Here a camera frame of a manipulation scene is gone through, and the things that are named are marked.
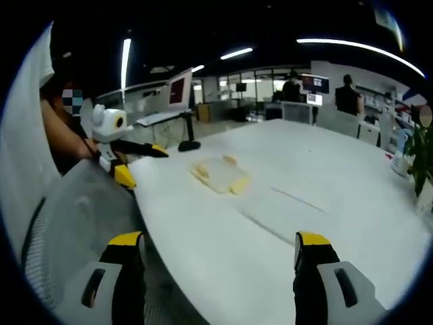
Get person in white shirt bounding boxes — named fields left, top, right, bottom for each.
left=0, top=22, right=64, bottom=217

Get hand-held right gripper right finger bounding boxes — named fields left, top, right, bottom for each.
left=293, top=231, right=389, bottom=325

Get grey mesh office chair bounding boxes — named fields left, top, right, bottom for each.
left=18, top=158, right=207, bottom=325

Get white spray bottle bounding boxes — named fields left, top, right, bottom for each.
left=390, top=131, right=413, bottom=177

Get wide lit monitor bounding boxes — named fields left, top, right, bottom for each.
left=300, top=74, right=330, bottom=95

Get black monitor stand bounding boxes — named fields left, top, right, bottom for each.
left=177, top=112, right=202, bottom=152

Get green potted plant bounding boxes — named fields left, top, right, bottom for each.
left=403, top=124, right=433, bottom=198

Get white monitor with red screen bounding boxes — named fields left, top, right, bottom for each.
left=167, top=68, right=193, bottom=111

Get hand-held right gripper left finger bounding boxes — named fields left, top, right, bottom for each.
left=55, top=231, right=147, bottom=325

